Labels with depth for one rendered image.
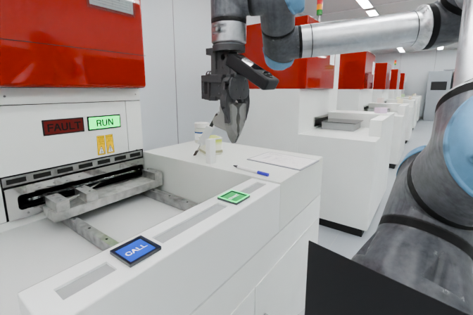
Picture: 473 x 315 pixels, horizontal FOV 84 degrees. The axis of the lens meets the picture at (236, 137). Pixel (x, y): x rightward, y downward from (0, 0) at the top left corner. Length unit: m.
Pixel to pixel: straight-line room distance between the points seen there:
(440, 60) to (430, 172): 13.19
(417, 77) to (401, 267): 13.19
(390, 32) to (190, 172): 0.70
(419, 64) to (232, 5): 13.09
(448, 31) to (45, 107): 1.05
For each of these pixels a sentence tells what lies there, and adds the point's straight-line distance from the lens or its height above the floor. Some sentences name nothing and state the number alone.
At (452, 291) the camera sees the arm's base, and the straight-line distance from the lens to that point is 0.43.
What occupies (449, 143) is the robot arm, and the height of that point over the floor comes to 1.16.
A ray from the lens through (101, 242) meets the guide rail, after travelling 0.78.
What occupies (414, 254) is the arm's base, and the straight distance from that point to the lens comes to 0.42.
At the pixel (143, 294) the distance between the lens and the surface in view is 0.46.
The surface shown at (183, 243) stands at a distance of 0.48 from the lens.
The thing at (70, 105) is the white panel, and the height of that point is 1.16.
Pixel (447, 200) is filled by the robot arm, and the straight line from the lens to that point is 0.40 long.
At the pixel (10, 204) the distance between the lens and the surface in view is 0.99.
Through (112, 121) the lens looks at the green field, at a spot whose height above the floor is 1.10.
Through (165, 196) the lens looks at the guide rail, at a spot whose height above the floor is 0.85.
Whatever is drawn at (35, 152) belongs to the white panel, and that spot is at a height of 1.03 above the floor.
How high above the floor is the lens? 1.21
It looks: 10 degrees down
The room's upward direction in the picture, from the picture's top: straight up
